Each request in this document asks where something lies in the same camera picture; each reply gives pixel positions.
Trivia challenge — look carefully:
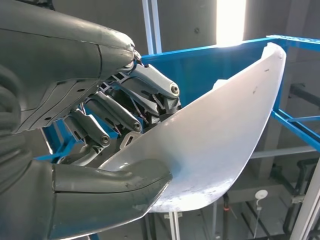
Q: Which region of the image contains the blue metal shelf rack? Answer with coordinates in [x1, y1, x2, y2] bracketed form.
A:
[33, 34, 320, 240]

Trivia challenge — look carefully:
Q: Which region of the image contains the white vertical post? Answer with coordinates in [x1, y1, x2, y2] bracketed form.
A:
[142, 0, 162, 55]

